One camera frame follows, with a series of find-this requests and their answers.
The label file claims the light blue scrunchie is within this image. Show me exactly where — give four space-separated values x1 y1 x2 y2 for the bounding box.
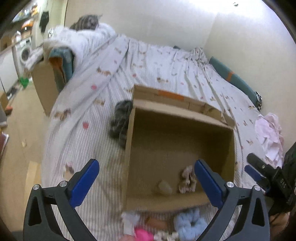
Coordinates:
173 207 208 240

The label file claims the white sock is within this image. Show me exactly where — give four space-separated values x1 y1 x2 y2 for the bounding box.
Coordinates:
121 211 140 236

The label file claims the brown beige scrunchie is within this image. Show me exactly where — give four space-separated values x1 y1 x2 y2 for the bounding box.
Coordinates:
178 166 197 194

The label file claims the pink rubber duck toy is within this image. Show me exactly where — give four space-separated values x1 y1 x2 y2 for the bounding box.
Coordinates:
134 228 154 241

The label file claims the cream fluffy scrunchie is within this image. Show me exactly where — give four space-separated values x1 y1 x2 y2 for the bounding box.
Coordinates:
154 231 180 241

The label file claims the brown cylindrical soft toy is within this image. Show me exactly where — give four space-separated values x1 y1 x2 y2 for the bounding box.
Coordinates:
145 217 168 230

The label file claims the flat cardboard sheet on floor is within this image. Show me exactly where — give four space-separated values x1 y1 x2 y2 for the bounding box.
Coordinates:
24 161 41 208

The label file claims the pink white crumpled cloth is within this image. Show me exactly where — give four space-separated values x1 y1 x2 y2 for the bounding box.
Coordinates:
254 113 284 167

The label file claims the checkered white bed cover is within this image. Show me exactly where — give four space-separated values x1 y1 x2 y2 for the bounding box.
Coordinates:
42 24 265 240

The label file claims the dark striped cloth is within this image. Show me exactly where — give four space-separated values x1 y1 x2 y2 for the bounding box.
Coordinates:
109 100 133 148

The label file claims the teal orange bolster pillow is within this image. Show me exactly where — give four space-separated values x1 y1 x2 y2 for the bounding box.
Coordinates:
209 57 262 111

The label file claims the open brown cardboard box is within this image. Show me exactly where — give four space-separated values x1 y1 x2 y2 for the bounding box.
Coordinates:
122 85 235 212

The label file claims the green dustpan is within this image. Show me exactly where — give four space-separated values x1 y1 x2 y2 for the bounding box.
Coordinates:
19 77 29 89

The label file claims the large cardboard box beside bed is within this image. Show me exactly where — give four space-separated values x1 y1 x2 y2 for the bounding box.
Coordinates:
31 61 59 116

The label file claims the white kitchen cabinet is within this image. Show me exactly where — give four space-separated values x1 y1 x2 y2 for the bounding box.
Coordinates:
0 47 18 93

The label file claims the white washing machine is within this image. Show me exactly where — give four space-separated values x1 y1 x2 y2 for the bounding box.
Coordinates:
12 37 32 78

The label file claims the white fluffy blanket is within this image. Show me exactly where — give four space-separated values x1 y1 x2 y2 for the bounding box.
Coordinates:
25 23 116 71

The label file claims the grey striped folded blanket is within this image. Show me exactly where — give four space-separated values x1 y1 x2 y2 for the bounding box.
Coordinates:
70 15 102 31

